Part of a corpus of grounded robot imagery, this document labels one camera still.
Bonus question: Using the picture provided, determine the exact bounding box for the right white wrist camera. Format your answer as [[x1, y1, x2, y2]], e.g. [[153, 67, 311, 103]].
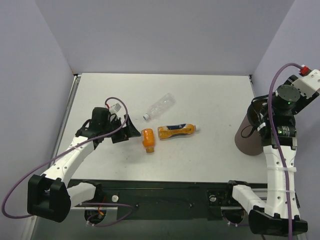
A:
[[291, 65, 320, 99]]

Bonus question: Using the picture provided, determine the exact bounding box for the clear plastic bottle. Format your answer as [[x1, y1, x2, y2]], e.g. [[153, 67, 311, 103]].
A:
[[142, 93, 176, 121]]

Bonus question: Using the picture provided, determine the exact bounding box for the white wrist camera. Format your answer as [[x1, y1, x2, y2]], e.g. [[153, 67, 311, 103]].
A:
[[291, 65, 320, 99], [106, 103, 122, 114]]

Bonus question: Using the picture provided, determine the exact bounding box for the short orange juice bottle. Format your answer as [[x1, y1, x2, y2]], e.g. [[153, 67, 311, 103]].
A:
[[141, 128, 155, 154]]

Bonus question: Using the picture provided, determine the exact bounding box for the orange bottle navy label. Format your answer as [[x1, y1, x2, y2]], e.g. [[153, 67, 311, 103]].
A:
[[157, 123, 200, 140]]

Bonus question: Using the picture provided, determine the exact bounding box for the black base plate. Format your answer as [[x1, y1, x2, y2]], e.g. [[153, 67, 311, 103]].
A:
[[69, 178, 255, 222]]

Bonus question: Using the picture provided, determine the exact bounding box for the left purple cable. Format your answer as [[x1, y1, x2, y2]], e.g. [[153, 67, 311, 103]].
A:
[[1, 96, 135, 228]]

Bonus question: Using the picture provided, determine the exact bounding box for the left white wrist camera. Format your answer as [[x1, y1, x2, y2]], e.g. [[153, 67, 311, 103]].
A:
[[106, 103, 122, 114]]

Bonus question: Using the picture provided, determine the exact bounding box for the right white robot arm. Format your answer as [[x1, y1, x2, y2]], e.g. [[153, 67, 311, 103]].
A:
[[223, 69, 320, 237]]

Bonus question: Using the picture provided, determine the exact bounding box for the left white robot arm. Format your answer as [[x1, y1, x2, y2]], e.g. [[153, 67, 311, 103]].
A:
[[27, 107, 141, 223]]

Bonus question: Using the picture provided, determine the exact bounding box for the black loop cable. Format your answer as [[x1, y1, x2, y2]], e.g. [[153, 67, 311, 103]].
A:
[[240, 96, 268, 139]]

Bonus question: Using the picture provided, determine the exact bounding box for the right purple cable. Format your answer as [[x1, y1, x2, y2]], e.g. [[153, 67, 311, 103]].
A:
[[223, 62, 305, 240]]

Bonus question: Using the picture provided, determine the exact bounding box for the brown round bin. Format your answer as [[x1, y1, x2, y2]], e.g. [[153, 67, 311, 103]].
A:
[[234, 95, 267, 156]]

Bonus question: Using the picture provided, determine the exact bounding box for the purple cable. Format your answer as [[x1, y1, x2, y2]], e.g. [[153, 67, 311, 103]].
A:
[[223, 62, 305, 240], [1, 96, 135, 228]]

